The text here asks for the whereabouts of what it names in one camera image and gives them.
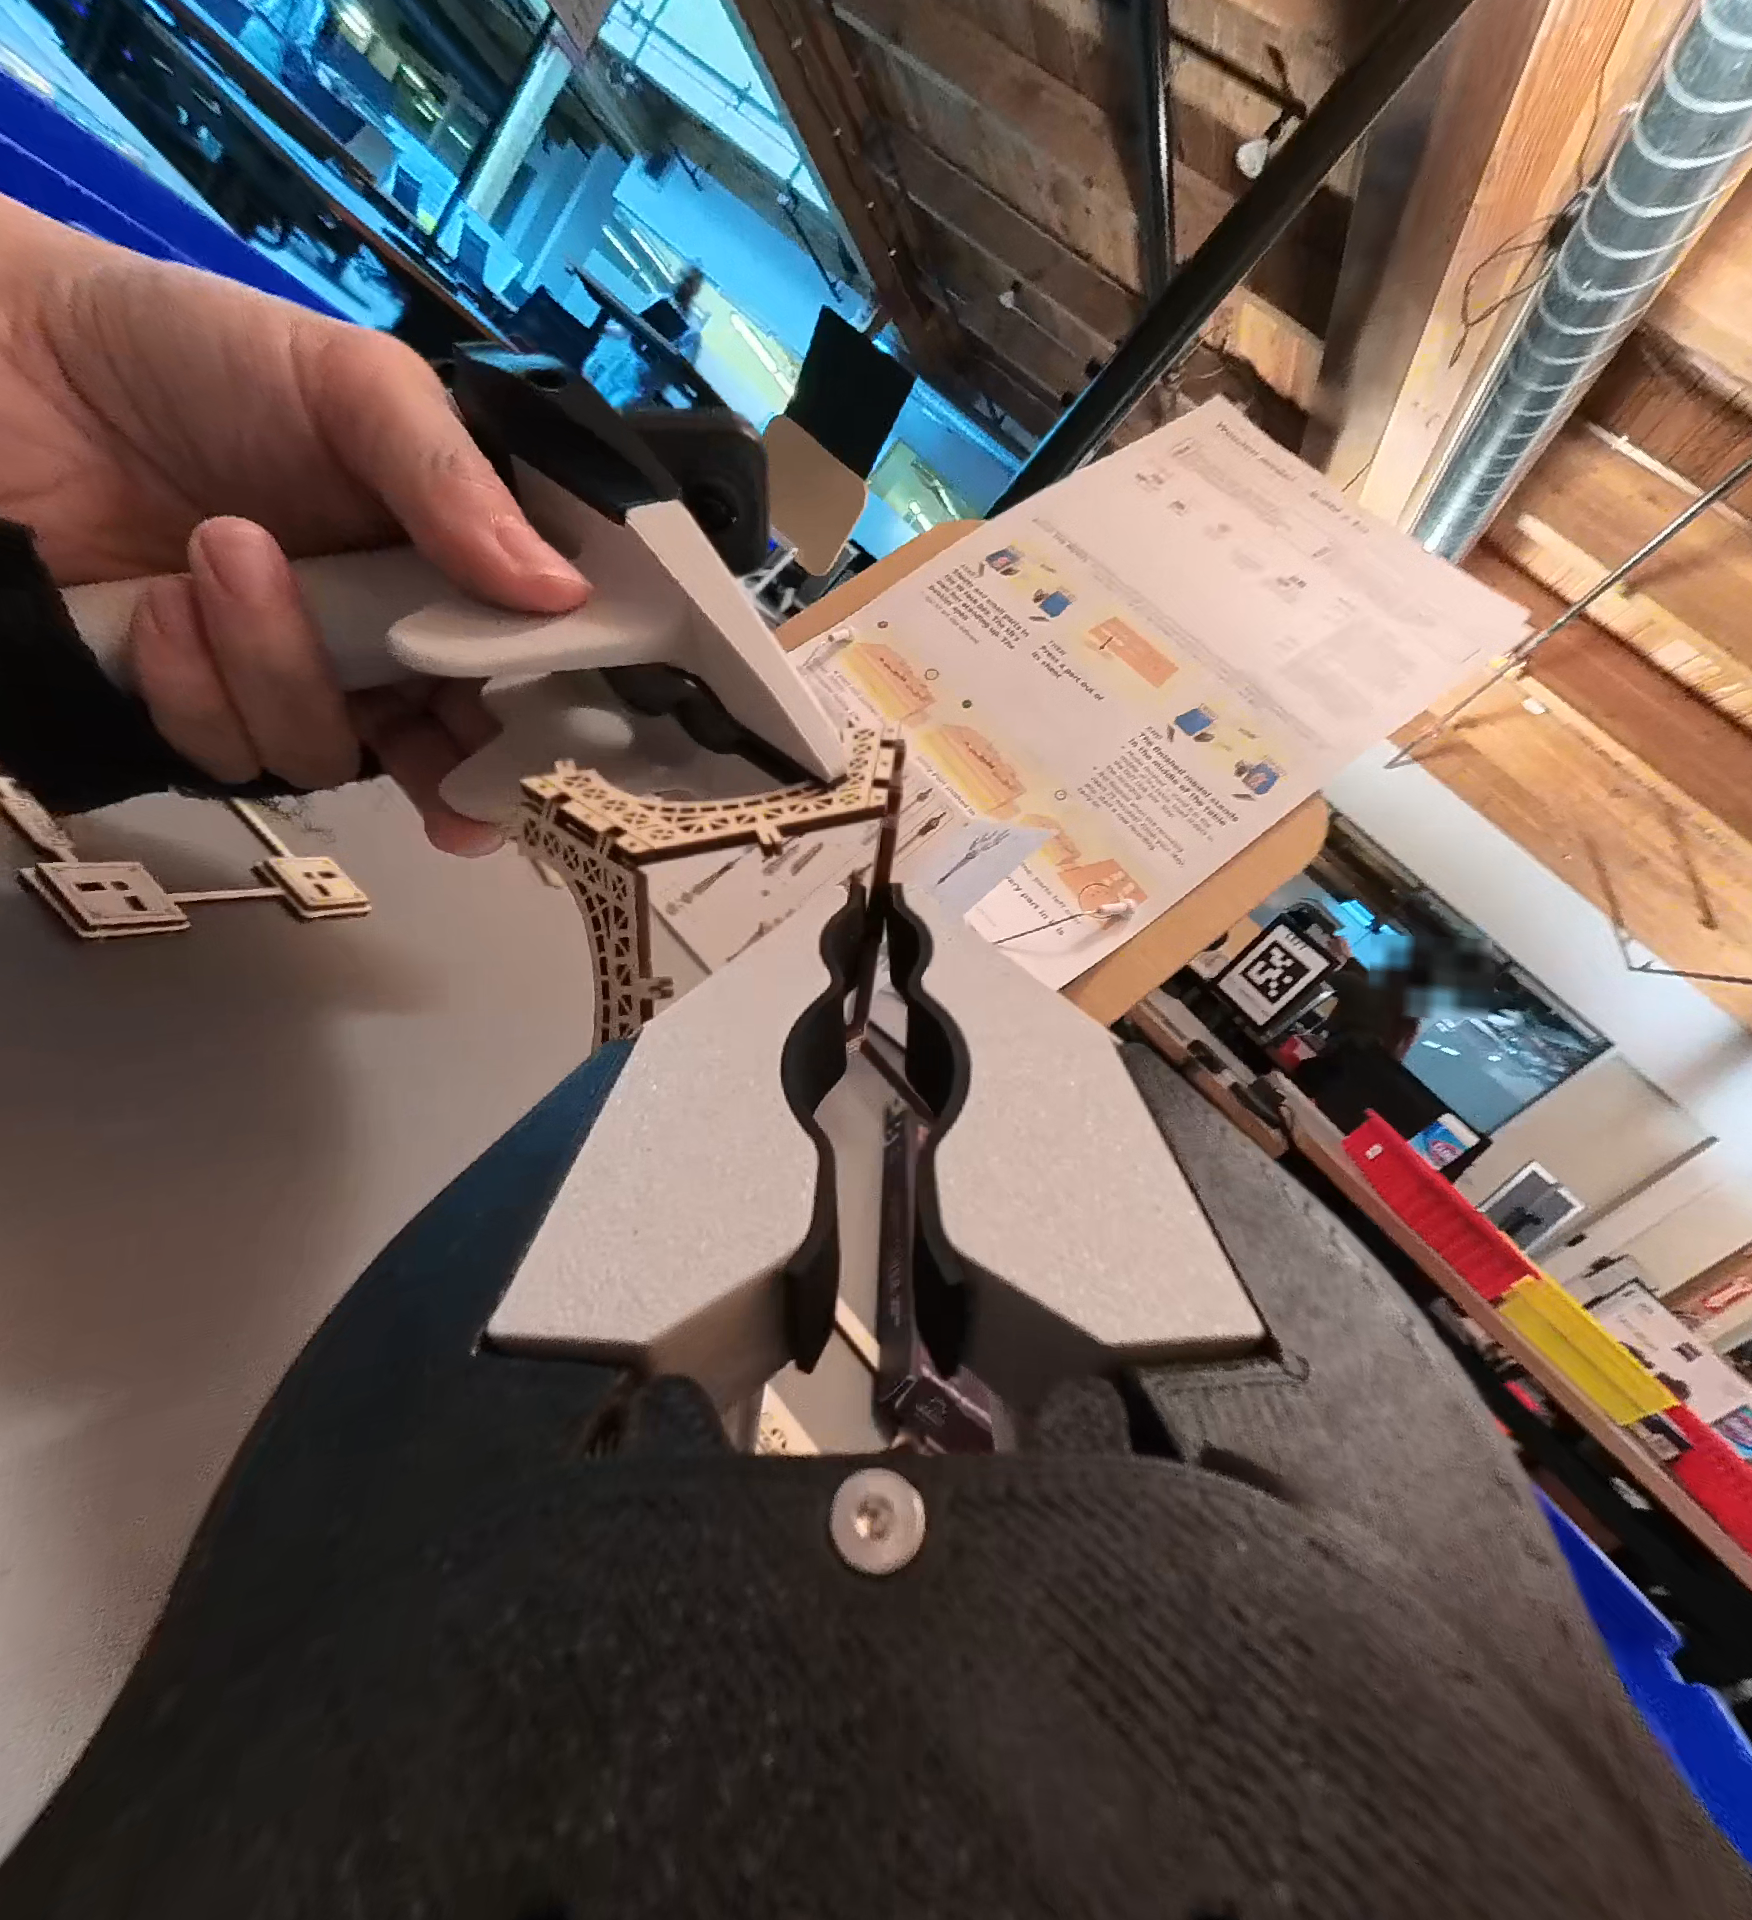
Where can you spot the wooden four-pad foot frame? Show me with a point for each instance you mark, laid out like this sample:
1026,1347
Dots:
104,901

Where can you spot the yellow plastic bin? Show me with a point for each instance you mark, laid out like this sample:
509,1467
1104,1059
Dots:
1590,1349

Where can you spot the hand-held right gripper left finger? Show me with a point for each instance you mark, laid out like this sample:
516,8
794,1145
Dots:
635,1201

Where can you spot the wooden tower arch base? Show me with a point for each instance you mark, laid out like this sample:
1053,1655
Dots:
667,817

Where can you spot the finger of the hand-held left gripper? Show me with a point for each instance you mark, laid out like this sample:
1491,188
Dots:
712,615
818,494

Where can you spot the silver ventilation duct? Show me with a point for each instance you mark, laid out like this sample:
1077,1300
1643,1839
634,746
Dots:
1643,196

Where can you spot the thin metal ceiling rod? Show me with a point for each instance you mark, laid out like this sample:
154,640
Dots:
1611,576

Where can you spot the grey desk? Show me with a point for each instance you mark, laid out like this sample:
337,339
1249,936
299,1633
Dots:
217,1201

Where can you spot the blue plastic bin with tag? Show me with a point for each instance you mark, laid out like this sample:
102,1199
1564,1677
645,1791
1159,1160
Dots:
1687,1725

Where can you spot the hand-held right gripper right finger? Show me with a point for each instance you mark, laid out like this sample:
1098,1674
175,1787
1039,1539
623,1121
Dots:
1101,1201

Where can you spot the thin wooden tower side piece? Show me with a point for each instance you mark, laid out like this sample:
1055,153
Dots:
883,847

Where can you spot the large glass window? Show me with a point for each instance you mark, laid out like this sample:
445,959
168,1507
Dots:
667,196

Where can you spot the person's left hand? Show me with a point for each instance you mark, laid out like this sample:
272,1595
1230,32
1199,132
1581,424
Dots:
187,389

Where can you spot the folded paper instruction sheet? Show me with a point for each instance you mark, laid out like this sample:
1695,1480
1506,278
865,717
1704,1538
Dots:
1192,600

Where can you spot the brown wooden board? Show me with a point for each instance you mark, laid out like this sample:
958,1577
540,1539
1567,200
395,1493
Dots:
1221,916

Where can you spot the black white marker tag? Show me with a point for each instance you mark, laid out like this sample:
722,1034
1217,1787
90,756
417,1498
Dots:
1276,972

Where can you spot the purple puzzle box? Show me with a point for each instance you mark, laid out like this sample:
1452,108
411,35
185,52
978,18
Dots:
952,1410

